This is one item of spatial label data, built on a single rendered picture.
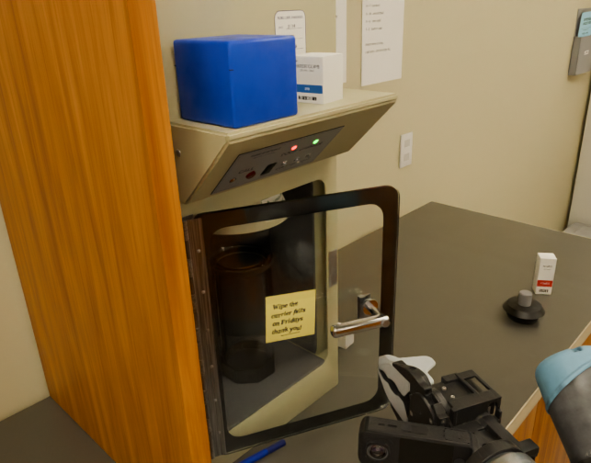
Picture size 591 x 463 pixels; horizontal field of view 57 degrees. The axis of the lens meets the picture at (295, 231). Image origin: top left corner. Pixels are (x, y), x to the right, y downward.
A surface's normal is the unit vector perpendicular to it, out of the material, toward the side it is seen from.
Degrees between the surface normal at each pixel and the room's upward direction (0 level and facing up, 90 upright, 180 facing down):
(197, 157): 90
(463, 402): 0
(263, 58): 90
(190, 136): 90
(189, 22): 90
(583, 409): 52
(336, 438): 0
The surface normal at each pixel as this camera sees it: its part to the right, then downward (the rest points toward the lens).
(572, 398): -0.65, -0.35
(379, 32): 0.73, 0.25
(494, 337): -0.04, -0.92
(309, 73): -0.58, 0.33
